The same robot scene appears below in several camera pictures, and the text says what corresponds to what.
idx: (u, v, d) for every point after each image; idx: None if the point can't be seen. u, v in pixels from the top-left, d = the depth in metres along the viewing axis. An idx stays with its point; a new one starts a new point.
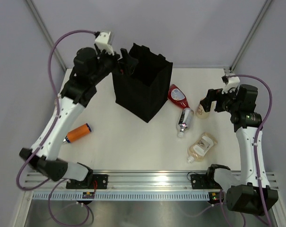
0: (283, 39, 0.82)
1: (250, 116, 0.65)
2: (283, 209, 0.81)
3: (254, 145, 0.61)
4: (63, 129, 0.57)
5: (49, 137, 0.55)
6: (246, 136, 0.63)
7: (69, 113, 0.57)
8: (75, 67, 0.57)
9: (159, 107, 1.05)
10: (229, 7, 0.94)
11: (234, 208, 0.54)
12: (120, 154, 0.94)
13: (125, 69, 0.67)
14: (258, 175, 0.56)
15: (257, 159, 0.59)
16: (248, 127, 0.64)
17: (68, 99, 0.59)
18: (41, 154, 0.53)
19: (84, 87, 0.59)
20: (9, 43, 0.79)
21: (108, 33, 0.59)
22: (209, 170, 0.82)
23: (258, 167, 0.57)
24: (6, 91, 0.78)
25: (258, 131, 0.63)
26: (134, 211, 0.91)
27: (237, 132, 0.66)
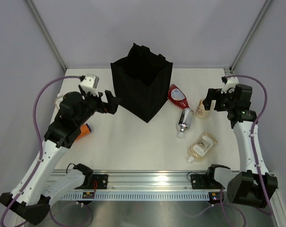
0: (283, 39, 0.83)
1: (245, 112, 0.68)
2: (283, 209, 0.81)
3: (251, 137, 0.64)
4: (46, 173, 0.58)
5: (30, 182, 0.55)
6: (243, 129, 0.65)
7: (51, 158, 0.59)
8: (61, 111, 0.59)
9: (158, 107, 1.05)
10: (228, 7, 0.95)
11: (236, 199, 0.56)
12: (120, 154, 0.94)
13: (109, 109, 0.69)
14: (256, 163, 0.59)
15: (255, 148, 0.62)
16: (244, 121, 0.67)
17: (51, 142, 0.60)
18: (21, 200, 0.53)
19: (68, 129, 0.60)
20: (9, 43, 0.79)
21: (93, 78, 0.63)
22: (209, 170, 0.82)
23: (256, 156, 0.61)
24: (6, 90, 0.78)
25: (254, 125, 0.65)
26: (134, 211, 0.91)
27: (235, 128, 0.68)
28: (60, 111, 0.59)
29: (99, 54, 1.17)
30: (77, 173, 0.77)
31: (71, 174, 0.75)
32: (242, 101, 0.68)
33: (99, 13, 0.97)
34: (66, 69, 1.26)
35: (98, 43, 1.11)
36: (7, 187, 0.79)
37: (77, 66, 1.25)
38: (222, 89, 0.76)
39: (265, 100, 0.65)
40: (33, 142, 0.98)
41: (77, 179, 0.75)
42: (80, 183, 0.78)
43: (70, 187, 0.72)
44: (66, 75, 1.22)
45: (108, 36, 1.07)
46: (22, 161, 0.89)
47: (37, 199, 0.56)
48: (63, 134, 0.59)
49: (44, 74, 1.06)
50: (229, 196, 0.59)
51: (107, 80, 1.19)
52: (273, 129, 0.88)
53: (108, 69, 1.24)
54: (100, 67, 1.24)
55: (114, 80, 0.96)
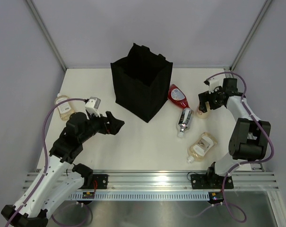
0: (283, 39, 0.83)
1: (234, 91, 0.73)
2: (283, 210, 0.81)
3: (242, 101, 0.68)
4: (49, 186, 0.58)
5: (33, 194, 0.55)
6: (234, 99, 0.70)
7: (56, 172, 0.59)
8: (66, 129, 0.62)
9: (159, 107, 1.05)
10: (228, 7, 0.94)
11: (238, 149, 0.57)
12: (120, 155, 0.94)
13: (111, 129, 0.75)
14: (250, 113, 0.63)
15: (246, 106, 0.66)
16: (233, 97, 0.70)
17: (56, 157, 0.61)
18: (24, 212, 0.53)
19: (72, 146, 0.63)
20: (9, 42, 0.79)
21: (94, 100, 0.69)
22: (209, 170, 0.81)
23: (248, 109, 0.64)
24: (6, 90, 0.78)
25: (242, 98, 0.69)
26: (134, 211, 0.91)
27: (229, 105, 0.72)
28: (65, 128, 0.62)
29: (99, 54, 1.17)
30: (76, 177, 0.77)
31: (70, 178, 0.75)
32: (230, 86, 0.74)
33: (99, 13, 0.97)
34: (66, 69, 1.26)
35: (97, 43, 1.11)
36: (7, 187, 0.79)
37: (77, 66, 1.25)
38: (209, 91, 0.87)
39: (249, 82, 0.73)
40: (33, 142, 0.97)
41: (75, 183, 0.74)
42: (79, 186, 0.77)
43: (69, 193, 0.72)
44: (67, 75, 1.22)
45: (108, 35, 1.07)
46: (22, 161, 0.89)
47: (37, 212, 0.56)
48: (67, 150, 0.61)
49: (44, 74, 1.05)
50: (231, 151, 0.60)
51: (107, 80, 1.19)
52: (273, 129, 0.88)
53: (108, 69, 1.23)
54: (100, 67, 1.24)
55: (114, 80, 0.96)
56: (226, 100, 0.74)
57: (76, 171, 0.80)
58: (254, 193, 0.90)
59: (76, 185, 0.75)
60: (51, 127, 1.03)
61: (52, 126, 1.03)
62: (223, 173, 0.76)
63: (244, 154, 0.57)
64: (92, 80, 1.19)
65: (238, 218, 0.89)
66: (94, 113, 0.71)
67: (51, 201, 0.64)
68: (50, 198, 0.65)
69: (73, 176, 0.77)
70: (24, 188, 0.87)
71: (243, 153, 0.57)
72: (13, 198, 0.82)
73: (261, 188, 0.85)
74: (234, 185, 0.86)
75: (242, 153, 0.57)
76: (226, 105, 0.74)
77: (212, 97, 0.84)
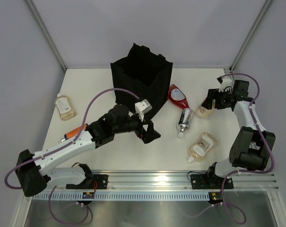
0: (283, 39, 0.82)
1: (244, 96, 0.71)
2: (283, 210, 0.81)
3: (249, 108, 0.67)
4: (69, 154, 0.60)
5: (54, 153, 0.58)
6: (242, 104, 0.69)
7: (82, 145, 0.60)
8: (107, 116, 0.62)
9: (159, 108, 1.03)
10: (228, 7, 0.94)
11: (238, 158, 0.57)
12: (120, 154, 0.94)
13: (145, 136, 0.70)
14: (255, 122, 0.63)
15: (255, 114, 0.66)
16: (243, 101, 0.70)
17: (89, 134, 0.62)
18: (38, 164, 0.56)
19: (105, 133, 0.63)
20: (9, 43, 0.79)
21: (146, 104, 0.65)
22: (210, 170, 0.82)
23: (255, 118, 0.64)
24: (6, 90, 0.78)
25: (251, 103, 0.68)
26: (134, 211, 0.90)
27: (236, 109, 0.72)
28: (107, 115, 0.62)
29: (98, 54, 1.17)
30: (81, 172, 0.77)
31: (76, 170, 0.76)
32: (241, 90, 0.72)
33: (99, 13, 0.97)
34: (66, 69, 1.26)
35: (98, 43, 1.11)
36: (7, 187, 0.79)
37: (77, 65, 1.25)
38: (219, 89, 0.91)
39: (260, 88, 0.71)
40: (33, 142, 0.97)
41: (77, 177, 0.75)
42: (78, 181, 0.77)
43: (67, 180, 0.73)
44: (67, 75, 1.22)
45: (108, 35, 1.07)
46: None
47: (46, 172, 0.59)
48: (99, 135, 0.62)
49: (44, 74, 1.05)
50: (231, 160, 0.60)
51: (108, 80, 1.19)
52: (273, 130, 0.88)
53: (108, 69, 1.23)
54: (100, 67, 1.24)
55: (114, 78, 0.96)
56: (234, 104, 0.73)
57: (82, 167, 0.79)
58: (254, 193, 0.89)
59: (78, 178, 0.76)
60: (51, 127, 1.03)
61: (51, 126, 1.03)
62: (223, 175, 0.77)
63: (243, 164, 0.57)
64: (92, 80, 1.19)
65: (237, 219, 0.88)
66: (139, 114, 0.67)
67: (56, 175, 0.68)
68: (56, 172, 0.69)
69: (78, 170, 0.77)
70: None
71: (243, 162, 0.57)
72: (12, 198, 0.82)
73: (261, 188, 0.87)
74: (234, 185, 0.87)
75: (242, 163, 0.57)
76: (233, 109, 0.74)
77: (221, 95, 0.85)
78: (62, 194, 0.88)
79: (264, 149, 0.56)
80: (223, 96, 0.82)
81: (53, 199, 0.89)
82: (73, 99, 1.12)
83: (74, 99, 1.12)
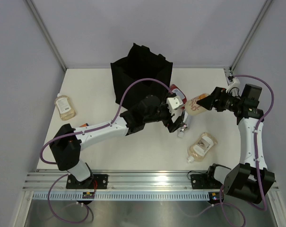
0: (283, 39, 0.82)
1: (253, 109, 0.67)
2: (283, 211, 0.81)
3: (254, 133, 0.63)
4: (105, 135, 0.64)
5: (93, 131, 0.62)
6: (247, 125, 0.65)
7: (117, 129, 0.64)
8: (139, 107, 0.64)
9: None
10: (228, 7, 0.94)
11: (230, 191, 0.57)
12: (120, 154, 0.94)
13: (170, 126, 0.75)
14: (256, 157, 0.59)
15: (258, 143, 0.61)
16: (249, 117, 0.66)
17: (124, 121, 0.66)
18: (79, 138, 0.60)
19: (137, 122, 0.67)
20: (9, 43, 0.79)
21: (179, 103, 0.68)
22: (210, 169, 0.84)
23: (257, 150, 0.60)
24: (5, 90, 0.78)
25: (259, 122, 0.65)
26: (134, 211, 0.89)
27: (239, 124, 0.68)
28: (138, 105, 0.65)
29: (99, 54, 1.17)
30: (88, 169, 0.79)
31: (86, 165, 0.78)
32: (251, 99, 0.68)
33: (99, 13, 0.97)
34: (66, 69, 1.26)
35: (98, 43, 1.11)
36: (7, 187, 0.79)
37: (77, 65, 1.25)
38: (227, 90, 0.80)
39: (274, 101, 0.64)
40: (33, 142, 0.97)
41: (85, 172, 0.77)
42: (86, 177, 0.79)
43: (78, 171, 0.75)
44: (67, 75, 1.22)
45: (108, 35, 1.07)
46: (22, 160, 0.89)
47: (82, 147, 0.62)
48: (132, 124, 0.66)
49: (44, 74, 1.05)
50: (225, 188, 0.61)
51: (108, 80, 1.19)
52: (273, 130, 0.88)
53: (108, 69, 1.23)
54: (100, 67, 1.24)
55: (114, 78, 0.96)
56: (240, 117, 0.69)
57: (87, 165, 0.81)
58: None
59: (85, 173, 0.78)
60: (51, 127, 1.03)
61: (51, 126, 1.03)
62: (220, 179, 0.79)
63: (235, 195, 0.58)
64: (92, 81, 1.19)
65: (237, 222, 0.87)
66: (169, 109, 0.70)
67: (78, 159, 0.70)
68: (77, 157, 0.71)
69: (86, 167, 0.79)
70: (24, 188, 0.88)
71: (235, 195, 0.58)
72: (12, 198, 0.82)
73: None
74: None
75: (234, 195, 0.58)
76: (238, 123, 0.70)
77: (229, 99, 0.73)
78: (62, 194, 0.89)
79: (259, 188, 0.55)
80: (230, 99, 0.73)
81: (52, 199, 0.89)
82: (73, 99, 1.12)
83: (74, 99, 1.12)
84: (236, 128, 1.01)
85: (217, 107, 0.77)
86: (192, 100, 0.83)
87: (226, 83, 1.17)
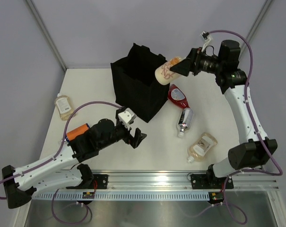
0: (283, 39, 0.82)
1: (235, 74, 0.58)
2: (282, 209, 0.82)
3: (246, 103, 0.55)
4: (51, 171, 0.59)
5: (33, 170, 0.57)
6: (236, 96, 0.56)
7: (63, 162, 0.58)
8: (91, 131, 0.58)
9: (158, 107, 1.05)
10: (229, 7, 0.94)
11: (239, 167, 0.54)
12: (119, 154, 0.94)
13: (133, 141, 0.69)
14: (256, 130, 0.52)
15: (252, 114, 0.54)
16: (236, 86, 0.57)
17: (71, 150, 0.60)
18: (17, 181, 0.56)
19: (88, 149, 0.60)
20: (9, 43, 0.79)
21: (131, 115, 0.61)
22: (208, 173, 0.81)
23: (254, 122, 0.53)
24: (6, 91, 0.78)
25: (246, 88, 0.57)
26: (134, 211, 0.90)
27: (226, 95, 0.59)
28: (91, 129, 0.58)
29: (98, 54, 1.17)
30: (77, 175, 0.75)
31: (72, 173, 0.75)
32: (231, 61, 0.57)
33: (99, 13, 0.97)
34: (66, 69, 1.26)
35: (98, 43, 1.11)
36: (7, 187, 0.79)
37: (77, 66, 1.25)
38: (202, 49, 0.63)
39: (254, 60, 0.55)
40: (34, 142, 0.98)
41: (73, 181, 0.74)
42: (75, 184, 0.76)
43: (62, 185, 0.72)
44: (67, 75, 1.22)
45: (108, 35, 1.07)
46: (23, 161, 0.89)
47: (27, 187, 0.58)
48: (83, 150, 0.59)
49: (44, 74, 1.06)
50: (233, 163, 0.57)
51: (107, 80, 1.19)
52: (273, 130, 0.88)
53: (108, 69, 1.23)
54: (100, 67, 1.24)
55: (114, 78, 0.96)
56: (223, 85, 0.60)
57: (78, 169, 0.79)
58: (254, 194, 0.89)
59: (73, 181, 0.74)
60: (51, 127, 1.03)
61: (51, 126, 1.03)
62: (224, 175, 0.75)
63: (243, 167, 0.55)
64: (92, 80, 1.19)
65: (238, 220, 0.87)
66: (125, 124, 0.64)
67: (44, 184, 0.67)
68: (44, 181, 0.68)
69: (74, 173, 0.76)
70: None
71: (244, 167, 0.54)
72: None
73: (261, 188, 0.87)
74: (234, 185, 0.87)
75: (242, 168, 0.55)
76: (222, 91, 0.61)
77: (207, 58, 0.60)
78: (65, 194, 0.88)
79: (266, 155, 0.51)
80: (207, 59, 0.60)
81: (57, 199, 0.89)
82: (73, 99, 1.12)
83: (74, 99, 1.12)
84: (236, 128, 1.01)
85: (192, 71, 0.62)
86: (164, 66, 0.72)
87: None
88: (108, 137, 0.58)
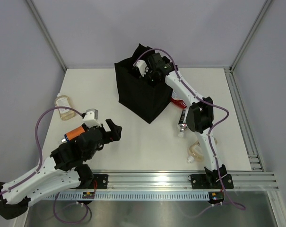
0: (281, 39, 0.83)
1: (166, 66, 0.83)
2: (283, 209, 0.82)
3: (180, 80, 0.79)
4: (37, 183, 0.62)
5: (19, 186, 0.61)
6: (172, 79, 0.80)
7: (46, 174, 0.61)
8: (78, 140, 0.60)
9: (161, 109, 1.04)
10: (228, 7, 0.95)
11: (197, 127, 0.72)
12: (120, 154, 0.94)
13: (114, 136, 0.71)
14: (194, 95, 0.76)
15: (186, 86, 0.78)
16: (170, 74, 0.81)
17: (53, 161, 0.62)
18: (5, 197, 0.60)
19: (73, 157, 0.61)
20: (9, 43, 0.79)
21: (92, 111, 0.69)
22: (209, 177, 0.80)
23: (190, 91, 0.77)
24: (6, 90, 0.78)
25: (176, 72, 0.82)
26: (134, 211, 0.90)
27: (168, 83, 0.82)
28: (78, 138, 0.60)
29: (99, 54, 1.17)
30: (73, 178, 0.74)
31: (67, 177, 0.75)
32: (158, 62, 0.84)
33: (99, 13, 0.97)
34: (66, 69, 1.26)
35: (98, 43, 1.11)
36: None
37: (77, 66, 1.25)
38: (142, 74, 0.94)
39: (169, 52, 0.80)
40: (34, 142, 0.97)
41: (70, 184, 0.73)
42: (75, 186, 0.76)
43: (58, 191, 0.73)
44: (67, 75, 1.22)
45: (108, 35, 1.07)
46: (22, 161, 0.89)
47: (19, 200, 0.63)
48: (68, 158, 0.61)
49: (44, 74, 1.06)
50: (192, 129, 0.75)
51: (108, 80, 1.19)
52: (273, 130, 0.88)
53: (108, 69, 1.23)
54: (100, 67, 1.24)
55: (117, 77, 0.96)
56: (162, 76, 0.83)
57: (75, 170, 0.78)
58: (254, 193, 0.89)
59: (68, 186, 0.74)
60: (51, 127, 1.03)
61: (51, 126, 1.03)
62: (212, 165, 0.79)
63: (202, 129, 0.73)
64: (92, 80, 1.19)
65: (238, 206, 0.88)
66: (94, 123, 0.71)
67: (38, 193, 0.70)
68: (38, 190, 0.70)
69: (71, 175, 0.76)
70: None
71: (202, 128, 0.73)
72: None
73: (261, 188, 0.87)
74: (234, 185, 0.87)
75: (202, 129, 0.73)
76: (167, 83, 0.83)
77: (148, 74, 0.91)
78: (64, 194, 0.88)
79: (210, 109, 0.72)
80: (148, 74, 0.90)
81: (56, 199, 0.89)
82: (73, 99, 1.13)
83: (75, 99, 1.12)
84: (236, 128, 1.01)
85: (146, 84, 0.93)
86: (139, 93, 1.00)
87: (226, 82, 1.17)
88: (94, 146, 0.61)
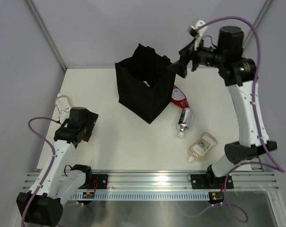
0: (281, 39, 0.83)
1: (245, 66, 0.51)
2: (283, 210, 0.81)
3: (252, 104, 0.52)
4: (61, 166, 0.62)
5: (49, 175, 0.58)
6: (243, 95, 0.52)
7: (64, 152, 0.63)
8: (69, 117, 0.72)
9: (161, 108, 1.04)
10: (228, 8, 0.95)
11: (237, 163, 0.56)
12: (120, 154, 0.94)
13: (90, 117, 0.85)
14: (259, 134, 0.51)
15: (256, 115, 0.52)
16: (244, 83, 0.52)
17: (61, 141, 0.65)
18: (42, 192, 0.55)
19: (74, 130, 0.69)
20: (9, 42, 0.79)
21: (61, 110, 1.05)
22: (208, 175, 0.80)
23: (258, 126, 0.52)
24: (6, 90, 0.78)
25: (255, 85, 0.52)
26: (135, 211, 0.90)
27: (229, 91, 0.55)
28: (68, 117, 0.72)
29: (99, 54, 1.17)
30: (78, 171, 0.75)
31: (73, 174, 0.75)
32: (235, 49, 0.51)
33: (99, 13, 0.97)
34: (66, 69, 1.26)
35: (97, 43, 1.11)
36: (7, 187, 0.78)
37: (77, 65, 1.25)
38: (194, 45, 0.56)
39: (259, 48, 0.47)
40: (34, 142, 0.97)
41: (79, 177, 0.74)
42: (81, 183, 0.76)
43: (74, 187, 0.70)
44: (67, 75, 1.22)
45: (108, 35, 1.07)
46: (22, 160, 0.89)
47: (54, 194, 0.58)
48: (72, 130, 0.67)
49: (43, 74, 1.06)
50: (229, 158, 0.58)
51: (108, 80, 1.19)
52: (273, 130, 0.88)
53: (108, 69, 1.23)
54: (100, 67, 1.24)
55: (117, 78, 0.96)
56: (229, 78, 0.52)
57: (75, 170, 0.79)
58: (254, 193, 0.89)
59: (79, 178, 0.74)
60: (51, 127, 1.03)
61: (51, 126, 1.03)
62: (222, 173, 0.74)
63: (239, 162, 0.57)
64: (92, 80, 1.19)
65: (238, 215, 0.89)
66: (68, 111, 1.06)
67: (62, 191, 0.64)
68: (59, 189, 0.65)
69: (74, 172, 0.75)
70: (24, 188, 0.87)
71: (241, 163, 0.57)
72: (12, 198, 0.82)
73: (261, 188, 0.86)
74: (234, 185, 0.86)
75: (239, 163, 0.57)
76: (227, 85, 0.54)
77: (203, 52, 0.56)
78: None
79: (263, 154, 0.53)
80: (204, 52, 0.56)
81: None
82: (73, 99, 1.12)
83: (75, 99, 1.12)
84: (236, 128, 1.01)
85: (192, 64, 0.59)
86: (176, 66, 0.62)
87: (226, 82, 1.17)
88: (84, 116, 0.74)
